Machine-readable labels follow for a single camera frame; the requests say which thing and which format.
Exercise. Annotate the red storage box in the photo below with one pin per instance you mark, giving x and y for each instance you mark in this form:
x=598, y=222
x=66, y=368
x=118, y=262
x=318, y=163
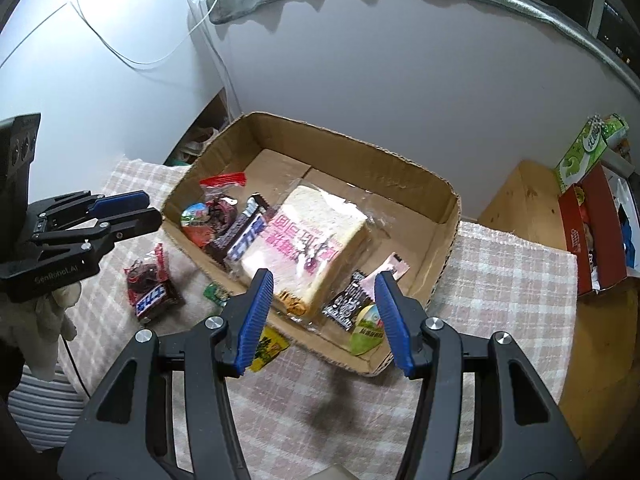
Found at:
x=575, y=230

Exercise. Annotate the white window frame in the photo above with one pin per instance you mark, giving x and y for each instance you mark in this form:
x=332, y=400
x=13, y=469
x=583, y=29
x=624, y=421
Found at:
x=598, y=15

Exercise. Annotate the small green candy packet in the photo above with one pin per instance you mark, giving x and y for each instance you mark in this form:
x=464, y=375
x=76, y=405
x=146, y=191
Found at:
x=216, y=293

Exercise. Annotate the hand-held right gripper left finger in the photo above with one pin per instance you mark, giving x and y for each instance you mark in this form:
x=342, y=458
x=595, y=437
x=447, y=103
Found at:
x=255, y=320

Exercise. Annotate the plaid tablecloth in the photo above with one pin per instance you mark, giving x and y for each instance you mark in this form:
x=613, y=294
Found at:
x=500, y=280

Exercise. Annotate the green jelly cup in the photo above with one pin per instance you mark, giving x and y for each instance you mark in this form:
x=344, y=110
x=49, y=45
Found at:
x=367, y=332

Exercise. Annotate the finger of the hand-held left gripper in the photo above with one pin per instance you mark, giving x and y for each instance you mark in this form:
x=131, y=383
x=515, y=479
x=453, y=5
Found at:
x=120, y=202
x=135, y=224

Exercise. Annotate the yellow candy packet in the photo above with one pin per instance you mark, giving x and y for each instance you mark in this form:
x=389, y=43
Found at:
x=272, y=347

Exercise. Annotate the green tissue box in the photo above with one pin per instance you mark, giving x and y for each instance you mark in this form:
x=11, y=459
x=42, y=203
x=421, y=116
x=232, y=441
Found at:
x=580, y=157

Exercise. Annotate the clear red snack packet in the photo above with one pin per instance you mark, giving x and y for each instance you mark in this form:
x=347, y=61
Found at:
x=220, y=210
x=145, y=272

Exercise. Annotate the brown chocolate bar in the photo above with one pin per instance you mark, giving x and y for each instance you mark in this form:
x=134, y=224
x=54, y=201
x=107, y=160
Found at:
x=245, y=237
x=155, y=304

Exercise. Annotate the jelly cup with colourful lid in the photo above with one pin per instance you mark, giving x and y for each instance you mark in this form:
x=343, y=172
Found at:
x=195, y=215

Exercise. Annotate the sliced bread packet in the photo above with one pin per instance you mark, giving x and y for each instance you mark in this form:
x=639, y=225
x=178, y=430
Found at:
x=320, y=220

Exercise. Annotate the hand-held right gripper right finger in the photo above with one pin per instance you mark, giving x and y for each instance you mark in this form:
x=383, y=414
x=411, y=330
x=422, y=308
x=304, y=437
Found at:
x=395, y=325

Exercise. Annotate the pale plastic bag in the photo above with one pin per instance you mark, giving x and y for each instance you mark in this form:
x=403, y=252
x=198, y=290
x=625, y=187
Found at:
x=197, y=145

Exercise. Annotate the pink snack packet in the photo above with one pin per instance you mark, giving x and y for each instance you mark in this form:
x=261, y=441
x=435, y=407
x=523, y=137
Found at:
x=395, y=265

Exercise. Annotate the cardboard box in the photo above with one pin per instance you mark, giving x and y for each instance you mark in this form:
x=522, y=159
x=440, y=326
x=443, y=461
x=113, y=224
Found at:
x=400, y=195

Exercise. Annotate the person's left hand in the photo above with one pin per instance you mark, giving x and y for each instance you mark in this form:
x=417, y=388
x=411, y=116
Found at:
x=35, y=325

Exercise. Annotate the black snack packet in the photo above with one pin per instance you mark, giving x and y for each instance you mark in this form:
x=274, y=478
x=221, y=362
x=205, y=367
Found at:
x=345, y=300

